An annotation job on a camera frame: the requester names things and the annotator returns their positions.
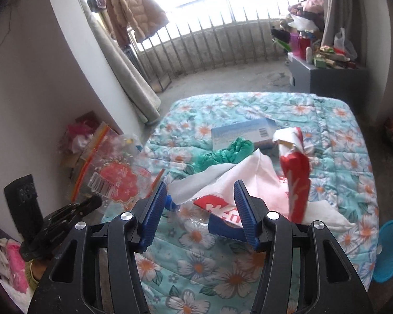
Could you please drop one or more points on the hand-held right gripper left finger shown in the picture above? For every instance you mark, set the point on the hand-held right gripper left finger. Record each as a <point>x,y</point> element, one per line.
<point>154,216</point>

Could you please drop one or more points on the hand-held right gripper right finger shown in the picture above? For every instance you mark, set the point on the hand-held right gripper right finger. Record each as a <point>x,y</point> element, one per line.
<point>245,212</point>

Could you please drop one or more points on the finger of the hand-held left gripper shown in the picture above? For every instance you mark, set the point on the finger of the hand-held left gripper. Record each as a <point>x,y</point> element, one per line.
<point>24,206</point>
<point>75,212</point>

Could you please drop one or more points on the white plastic bag red print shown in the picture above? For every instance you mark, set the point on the white plastic bag red print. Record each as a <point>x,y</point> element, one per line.
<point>242,170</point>

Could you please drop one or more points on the clear zip bag red print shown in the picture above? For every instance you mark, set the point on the clear zip bag red print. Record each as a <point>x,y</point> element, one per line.
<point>118,176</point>

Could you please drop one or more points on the blue and white carton box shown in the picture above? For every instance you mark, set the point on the blue and white carton box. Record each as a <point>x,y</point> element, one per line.
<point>239,132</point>

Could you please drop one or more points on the blue plastic waste basket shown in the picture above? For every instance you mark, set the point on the blue plastic waste basket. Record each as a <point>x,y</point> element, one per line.
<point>388,252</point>

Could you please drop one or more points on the person's left forearm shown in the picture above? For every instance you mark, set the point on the person's left forearm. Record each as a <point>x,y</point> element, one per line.
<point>39,271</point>

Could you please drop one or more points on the pink cloth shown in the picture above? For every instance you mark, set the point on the pink cloth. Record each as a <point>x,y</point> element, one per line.
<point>14,261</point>

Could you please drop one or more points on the green plastic bag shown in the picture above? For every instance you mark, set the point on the green plastic bag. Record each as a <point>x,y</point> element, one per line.
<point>222,157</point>

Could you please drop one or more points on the red plastic wrapper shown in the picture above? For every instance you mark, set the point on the red plastic wrapper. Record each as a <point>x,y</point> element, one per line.
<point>296,176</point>

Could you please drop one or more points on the cardboard box with pink cloth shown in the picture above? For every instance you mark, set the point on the cardboard box with pink cloth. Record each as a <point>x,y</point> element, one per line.
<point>82,137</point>

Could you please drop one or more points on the white tissue paper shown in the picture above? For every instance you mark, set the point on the white tissue paper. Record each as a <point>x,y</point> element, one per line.
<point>327,219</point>

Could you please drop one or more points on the floral quilt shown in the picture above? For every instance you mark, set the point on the floral quilt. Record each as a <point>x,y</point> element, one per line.
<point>334,157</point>

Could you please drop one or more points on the grey rolled mat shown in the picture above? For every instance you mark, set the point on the grey rolled mat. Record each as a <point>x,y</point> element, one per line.
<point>131,81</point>

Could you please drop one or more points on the grey cabinet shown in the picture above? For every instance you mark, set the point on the grey cabinet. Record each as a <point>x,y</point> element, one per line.
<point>330,78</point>

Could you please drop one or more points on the small green box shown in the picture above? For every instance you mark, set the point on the small green box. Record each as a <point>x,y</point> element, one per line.
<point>320,62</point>

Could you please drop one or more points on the small white bottle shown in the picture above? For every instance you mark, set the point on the small white bottle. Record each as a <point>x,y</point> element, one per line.
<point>309,54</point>

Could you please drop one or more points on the balcony railing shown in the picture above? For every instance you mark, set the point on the balcony railing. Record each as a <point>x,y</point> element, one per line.
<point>216,39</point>

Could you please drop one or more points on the translucent white plastic bag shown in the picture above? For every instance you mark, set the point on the translucent white plastic bag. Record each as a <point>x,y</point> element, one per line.
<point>345,44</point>

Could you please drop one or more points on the beige puffer jacket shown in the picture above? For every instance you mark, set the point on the beige puffer jacket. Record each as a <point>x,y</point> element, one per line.
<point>134,6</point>

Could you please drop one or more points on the pile of clothes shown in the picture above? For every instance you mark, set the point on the pile of clothes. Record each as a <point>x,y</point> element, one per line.
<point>308,6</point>

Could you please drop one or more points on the grey curtain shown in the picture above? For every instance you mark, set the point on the grey curtain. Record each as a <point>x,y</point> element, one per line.
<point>347,6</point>

